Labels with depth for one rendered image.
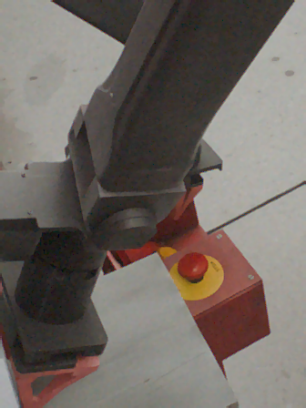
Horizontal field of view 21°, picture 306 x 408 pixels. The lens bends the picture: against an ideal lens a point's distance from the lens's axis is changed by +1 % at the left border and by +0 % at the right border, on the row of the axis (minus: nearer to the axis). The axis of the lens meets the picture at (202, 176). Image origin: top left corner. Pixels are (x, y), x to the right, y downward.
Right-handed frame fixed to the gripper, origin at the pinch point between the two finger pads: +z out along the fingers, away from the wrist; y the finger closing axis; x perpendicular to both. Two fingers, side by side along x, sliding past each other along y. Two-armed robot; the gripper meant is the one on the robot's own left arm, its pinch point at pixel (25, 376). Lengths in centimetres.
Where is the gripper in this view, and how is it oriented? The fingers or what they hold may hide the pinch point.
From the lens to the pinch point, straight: 72.6
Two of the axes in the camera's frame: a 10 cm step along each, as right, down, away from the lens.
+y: 4.1, 6.1, -6.8
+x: 8.5, 0.2, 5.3
